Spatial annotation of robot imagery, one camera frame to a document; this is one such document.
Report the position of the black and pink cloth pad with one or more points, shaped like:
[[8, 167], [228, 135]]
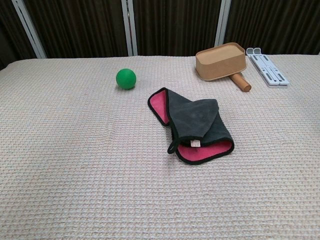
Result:
[[195, 117]]

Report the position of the green ball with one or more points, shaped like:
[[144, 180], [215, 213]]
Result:
[[125, 78]]

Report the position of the wooden cylinder stick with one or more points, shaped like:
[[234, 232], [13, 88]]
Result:
[[241, 84]]

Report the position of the white folding stand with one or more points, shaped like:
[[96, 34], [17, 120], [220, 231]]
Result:
[[270, 72]]

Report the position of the white partition post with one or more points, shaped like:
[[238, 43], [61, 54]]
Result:
[[130, 32], [222, 22], [28, 28]]

